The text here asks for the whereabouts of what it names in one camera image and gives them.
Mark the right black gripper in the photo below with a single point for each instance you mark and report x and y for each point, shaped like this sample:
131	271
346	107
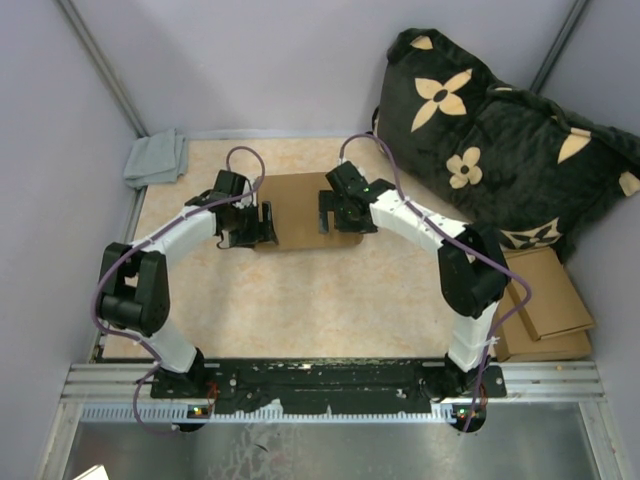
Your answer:
329	202

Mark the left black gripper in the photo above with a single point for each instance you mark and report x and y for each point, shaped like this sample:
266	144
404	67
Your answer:
260	232

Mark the brown cardboard box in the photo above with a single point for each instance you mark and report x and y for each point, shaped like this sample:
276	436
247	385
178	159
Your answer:
295	212

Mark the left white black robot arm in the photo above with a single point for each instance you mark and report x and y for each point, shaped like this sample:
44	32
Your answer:
133	300

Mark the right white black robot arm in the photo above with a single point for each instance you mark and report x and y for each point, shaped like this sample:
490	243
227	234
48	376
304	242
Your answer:
472	268

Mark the lower folded cardboard box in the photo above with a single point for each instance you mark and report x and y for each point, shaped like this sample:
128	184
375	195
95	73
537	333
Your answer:
515	345

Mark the folded cardboard box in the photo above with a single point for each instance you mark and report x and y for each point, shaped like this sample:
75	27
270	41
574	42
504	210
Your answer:
515	345
550	295

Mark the upper folded cardboard box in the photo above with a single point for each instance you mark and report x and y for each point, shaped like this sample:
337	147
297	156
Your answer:
550	295

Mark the grey folded cloth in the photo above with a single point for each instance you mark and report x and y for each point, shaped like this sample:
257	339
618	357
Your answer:
158	159

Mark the black floral plush pillow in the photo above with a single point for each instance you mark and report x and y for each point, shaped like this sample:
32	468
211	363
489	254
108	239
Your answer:
539	174

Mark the white paper corner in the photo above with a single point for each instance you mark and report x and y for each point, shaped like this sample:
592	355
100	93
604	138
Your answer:
95	472

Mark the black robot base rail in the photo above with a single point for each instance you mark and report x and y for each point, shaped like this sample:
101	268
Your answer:
346	387

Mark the grey slotted cable duct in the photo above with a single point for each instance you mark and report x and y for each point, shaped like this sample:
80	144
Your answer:
157	413

